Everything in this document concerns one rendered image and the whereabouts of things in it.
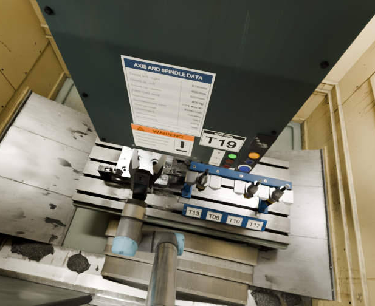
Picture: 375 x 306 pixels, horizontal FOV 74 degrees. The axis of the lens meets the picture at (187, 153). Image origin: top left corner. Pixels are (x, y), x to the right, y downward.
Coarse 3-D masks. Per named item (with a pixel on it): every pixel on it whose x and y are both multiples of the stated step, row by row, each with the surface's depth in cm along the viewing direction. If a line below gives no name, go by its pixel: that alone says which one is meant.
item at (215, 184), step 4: (212, 176) 112; (216, 176) 112; (220, 176) 112; (212, 180) 111; (216, 180) 111; (220, 180) 111; (212, 184) 110; (216, 184) 110; (220, 184) 110; (212, 188) 109; (216, 188) 109; (220, 188) 110
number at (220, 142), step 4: (216, 140) 58; (220, 140) 58; (224, 140) 58; (228, 140) 58; (232, 140) 57; (216, 144) 60; (220, 144) 60; (224, 144) 59; (228, 144) 59; (232, 144) 59; (236, 144) 58; (228, 148) 61; (232, 148) 60; (236, 148) 60
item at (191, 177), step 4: (188, 172) 112; (192, 172) 112; (196, 172) 112; (188, 176) 111; (192, 176) 111; (196, 176) 111; (188, 180) 110; (192, 180) 110; (188, 184) 109; (192, 184) 109
